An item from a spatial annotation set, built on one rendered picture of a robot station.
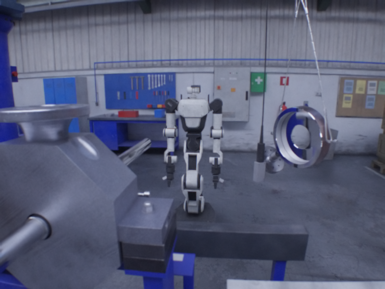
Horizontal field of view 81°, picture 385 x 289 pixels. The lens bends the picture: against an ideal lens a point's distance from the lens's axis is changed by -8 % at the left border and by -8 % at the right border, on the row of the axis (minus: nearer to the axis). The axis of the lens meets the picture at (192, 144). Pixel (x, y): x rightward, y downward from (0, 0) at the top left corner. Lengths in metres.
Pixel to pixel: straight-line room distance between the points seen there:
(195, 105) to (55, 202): 1.67
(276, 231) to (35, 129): 0.97
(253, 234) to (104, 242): 0.64
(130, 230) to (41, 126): 0.36
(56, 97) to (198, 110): 4.86
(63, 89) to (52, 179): 5.81
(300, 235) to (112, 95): 5.73
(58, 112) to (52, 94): 6.00
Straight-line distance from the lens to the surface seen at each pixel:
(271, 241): 1.14
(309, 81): 6.10
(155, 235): 0.67
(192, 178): 2.27
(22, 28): 8.05
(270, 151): 1.79
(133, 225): 0.68
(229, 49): 5.88
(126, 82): 6.20
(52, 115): 0.67
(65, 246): 0.80
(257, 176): 1.54
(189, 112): 2.20
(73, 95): 6.33
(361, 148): 6.80
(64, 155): 0.67
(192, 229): 1.10
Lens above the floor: 1.46
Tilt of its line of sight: 13 degrees down
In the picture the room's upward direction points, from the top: straight up
